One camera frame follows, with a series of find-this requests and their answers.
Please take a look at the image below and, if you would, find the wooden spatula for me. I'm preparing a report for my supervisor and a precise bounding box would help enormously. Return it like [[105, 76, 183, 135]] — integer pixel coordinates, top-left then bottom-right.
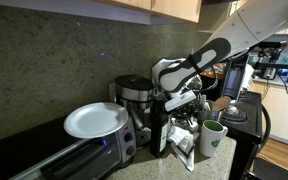
[[211, 95, 232, 113]]

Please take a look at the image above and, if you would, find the black camera stand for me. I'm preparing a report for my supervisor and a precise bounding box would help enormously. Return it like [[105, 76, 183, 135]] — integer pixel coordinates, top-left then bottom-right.
[[252, 39, 288, 72]]

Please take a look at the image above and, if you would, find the grey socket box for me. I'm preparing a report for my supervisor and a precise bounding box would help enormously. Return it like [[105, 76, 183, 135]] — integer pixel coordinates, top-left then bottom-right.
[[263, 67, 278, 80]]

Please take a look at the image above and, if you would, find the black coil burner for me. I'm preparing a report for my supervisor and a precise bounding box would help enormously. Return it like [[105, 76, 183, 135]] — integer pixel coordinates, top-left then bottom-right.
[[219, 105, 248, 125]]

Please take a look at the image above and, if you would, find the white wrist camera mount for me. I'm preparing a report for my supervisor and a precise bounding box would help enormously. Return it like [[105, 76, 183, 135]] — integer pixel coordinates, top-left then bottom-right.
[[164, 90, 197, 113]]

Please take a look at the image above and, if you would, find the thick curved black hose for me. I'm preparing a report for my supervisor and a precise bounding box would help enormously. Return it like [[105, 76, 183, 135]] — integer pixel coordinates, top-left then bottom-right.
[[259, 103, 272, 151]]

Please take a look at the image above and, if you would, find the dark glass bottle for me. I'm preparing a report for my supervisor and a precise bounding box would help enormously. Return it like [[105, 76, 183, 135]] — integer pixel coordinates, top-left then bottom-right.
[[149, 96, 172, 159]]

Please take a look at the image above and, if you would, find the white towel with black stripe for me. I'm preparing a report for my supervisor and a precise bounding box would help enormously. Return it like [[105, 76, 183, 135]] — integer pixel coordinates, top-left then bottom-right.
[[166, 124, 197, 173]]

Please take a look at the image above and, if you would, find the black silver toaster oven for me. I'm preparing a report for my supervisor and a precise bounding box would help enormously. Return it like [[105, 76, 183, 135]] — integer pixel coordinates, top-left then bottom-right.
[[0, 114, 137, 180]]

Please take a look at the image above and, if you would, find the silver black coffee maker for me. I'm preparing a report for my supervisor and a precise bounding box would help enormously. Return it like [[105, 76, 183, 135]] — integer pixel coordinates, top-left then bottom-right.
[[114, 74, 155, 148]]

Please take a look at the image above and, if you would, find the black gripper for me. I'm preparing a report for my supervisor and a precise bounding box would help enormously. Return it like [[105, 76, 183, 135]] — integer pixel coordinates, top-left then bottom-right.
[[170, 99, 199, 125]]

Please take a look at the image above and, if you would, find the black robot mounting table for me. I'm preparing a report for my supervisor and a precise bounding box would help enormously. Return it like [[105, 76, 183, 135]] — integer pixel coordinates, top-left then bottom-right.
[[242, 156, 288, 180]]

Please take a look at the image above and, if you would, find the orange pot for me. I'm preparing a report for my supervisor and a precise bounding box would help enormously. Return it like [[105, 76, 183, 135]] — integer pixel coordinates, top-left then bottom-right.
[[200, 63, 226, 80]]

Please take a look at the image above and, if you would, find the black stove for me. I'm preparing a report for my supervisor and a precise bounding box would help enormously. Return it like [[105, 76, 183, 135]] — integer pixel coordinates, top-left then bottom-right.
[[217, 90, 263, 180]]

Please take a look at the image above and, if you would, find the white plate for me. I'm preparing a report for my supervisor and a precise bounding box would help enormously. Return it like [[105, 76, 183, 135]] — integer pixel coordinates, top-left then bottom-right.
[[63, 101, 129, 139]]

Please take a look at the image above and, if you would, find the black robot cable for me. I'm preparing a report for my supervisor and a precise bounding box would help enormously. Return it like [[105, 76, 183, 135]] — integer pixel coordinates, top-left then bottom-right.
[[198, 64, 220, 94]]

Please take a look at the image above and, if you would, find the white mug green inside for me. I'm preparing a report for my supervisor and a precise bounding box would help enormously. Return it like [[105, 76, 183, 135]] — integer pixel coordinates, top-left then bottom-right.
[[198, 119, 229, 158]]

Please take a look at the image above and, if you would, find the clear glass ball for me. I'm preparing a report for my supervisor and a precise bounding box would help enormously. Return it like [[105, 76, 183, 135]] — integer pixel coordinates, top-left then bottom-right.
[[225, 104, 240, 117]]

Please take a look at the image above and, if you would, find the perforated metal utensil holder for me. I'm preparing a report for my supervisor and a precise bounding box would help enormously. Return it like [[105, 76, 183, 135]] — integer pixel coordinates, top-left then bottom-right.
[[197, 99, 222, 123]]

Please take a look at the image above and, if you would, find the white base cabinet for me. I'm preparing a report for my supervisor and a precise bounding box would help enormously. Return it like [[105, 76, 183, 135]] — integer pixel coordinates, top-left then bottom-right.
[[252, 79, 288, 148]]

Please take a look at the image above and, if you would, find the white container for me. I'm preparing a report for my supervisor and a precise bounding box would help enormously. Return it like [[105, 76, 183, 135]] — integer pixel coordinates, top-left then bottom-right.
[[243, 63, 256, 91]]

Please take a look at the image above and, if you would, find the wooden wall cabinet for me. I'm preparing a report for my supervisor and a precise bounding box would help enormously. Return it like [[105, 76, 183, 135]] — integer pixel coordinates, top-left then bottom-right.
[[97, 0, 203, 24]]

